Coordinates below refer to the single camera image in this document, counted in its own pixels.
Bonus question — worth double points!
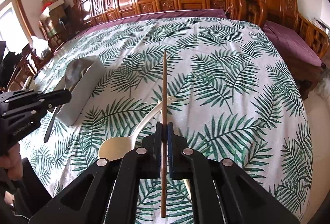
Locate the beige plastic ladle spoon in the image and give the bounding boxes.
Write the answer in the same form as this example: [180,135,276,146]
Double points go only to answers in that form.
[98,102,167,161]

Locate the stacked cardboard boxes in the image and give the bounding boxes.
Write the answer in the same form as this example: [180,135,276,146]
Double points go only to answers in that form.
[39,0,67,40]

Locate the palm leaf patterned tablecloth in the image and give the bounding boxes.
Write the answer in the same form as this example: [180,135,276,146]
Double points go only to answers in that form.
[20,17,313,219]

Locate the purple seat cushion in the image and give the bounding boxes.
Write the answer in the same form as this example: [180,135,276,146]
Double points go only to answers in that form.
[263,20,322,67]

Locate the dark brown wooden chopstick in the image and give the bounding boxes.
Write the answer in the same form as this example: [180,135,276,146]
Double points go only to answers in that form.
[160,51,168,218]

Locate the purple sofa seat cover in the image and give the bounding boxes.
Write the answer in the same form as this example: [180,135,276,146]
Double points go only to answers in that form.
[75,9,226,38]

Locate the person's left hand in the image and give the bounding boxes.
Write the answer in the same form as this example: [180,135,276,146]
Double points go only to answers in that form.
[0,143,23,181]

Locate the carved wooden armchair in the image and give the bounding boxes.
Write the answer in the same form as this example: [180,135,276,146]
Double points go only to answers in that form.
[246,0,329,99]

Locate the grey utensil tray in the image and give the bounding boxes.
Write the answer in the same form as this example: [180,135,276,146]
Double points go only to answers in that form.
[57,56,106,126]

